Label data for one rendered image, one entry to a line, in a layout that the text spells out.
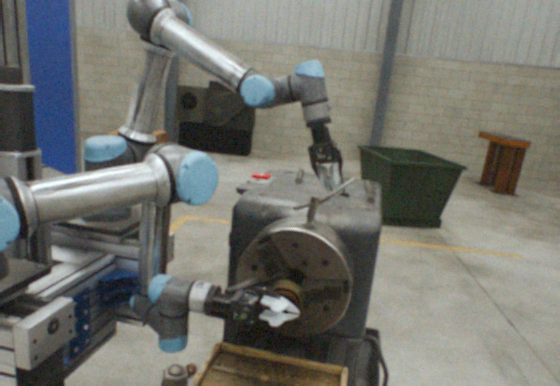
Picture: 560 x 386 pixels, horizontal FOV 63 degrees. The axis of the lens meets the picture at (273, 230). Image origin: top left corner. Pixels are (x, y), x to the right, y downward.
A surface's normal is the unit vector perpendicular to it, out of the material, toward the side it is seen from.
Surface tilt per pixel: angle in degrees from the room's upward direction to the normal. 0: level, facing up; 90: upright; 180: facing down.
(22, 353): 90
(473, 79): 90
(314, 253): 90
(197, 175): 89
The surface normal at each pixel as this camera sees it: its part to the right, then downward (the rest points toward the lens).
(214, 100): -0.10, 0.29
